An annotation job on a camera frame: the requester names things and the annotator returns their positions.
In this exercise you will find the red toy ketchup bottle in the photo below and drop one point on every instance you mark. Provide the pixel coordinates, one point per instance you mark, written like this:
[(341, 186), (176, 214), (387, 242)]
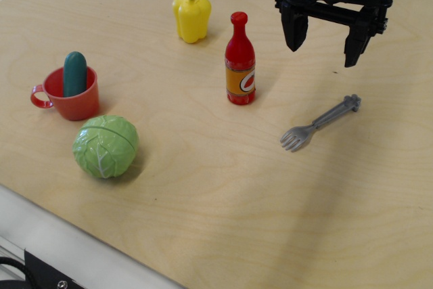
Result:
[(240, 63)]

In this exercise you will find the red plastic cup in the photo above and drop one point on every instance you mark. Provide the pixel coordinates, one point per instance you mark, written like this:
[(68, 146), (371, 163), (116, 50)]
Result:
[(78, 107)]

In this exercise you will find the yellow toy bell pepper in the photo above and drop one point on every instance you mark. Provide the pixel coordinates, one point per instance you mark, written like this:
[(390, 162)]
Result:
[(192, 18)]

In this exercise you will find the dark green toy cucumber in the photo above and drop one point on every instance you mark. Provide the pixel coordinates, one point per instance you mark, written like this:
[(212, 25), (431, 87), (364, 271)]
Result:
[(75, 74)]

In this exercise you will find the green toy cabbage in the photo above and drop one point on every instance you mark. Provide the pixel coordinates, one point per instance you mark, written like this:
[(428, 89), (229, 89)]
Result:
[(106, 146)]

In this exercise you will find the black metal bracket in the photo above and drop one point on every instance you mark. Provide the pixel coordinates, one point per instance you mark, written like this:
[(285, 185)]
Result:
[(47, 276)]

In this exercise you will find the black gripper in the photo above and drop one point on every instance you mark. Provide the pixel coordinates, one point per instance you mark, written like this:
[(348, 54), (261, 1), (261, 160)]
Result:
[(365, 18)]

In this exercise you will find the grey plastic toy fork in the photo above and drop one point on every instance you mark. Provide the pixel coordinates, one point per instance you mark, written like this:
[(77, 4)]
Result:
[(293, 139)]

